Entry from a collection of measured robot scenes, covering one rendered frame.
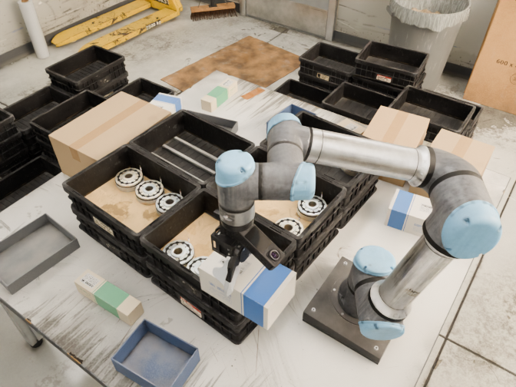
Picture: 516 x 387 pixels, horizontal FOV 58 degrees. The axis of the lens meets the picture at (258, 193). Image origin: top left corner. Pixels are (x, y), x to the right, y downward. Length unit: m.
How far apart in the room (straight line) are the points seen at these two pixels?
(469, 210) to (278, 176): 0.39
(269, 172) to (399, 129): 1.24
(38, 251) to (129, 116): 0.65
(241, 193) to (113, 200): 0.95
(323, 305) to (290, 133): 0.71
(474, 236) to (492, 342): 1.56
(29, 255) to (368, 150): 1.29
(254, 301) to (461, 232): 0.46
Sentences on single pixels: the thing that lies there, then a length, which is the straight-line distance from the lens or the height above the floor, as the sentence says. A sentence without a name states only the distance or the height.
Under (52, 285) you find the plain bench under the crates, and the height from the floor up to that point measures 0.70.
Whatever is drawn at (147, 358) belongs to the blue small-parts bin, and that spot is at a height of 0.70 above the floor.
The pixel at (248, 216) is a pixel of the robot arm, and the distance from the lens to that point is 0.96.
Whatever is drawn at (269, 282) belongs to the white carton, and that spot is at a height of 1.13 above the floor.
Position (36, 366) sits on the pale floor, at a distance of 2.47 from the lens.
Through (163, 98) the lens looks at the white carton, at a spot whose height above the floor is 0.79.
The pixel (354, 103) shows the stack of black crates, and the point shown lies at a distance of 3.11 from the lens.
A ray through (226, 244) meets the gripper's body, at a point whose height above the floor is 1.24.
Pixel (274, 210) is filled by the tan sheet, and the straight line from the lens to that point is 1.68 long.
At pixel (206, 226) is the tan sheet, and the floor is 0.83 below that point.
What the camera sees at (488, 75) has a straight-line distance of 4.07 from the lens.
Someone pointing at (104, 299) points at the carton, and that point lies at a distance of 1.60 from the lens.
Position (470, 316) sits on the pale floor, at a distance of 2.60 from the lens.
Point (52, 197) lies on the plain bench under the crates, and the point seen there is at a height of 0.70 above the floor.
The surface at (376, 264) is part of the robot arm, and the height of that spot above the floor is 0.98.
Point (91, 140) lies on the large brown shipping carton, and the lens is 1.98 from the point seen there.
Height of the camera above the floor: 2.03
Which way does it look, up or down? 44 degrees down
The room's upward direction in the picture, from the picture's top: straight up
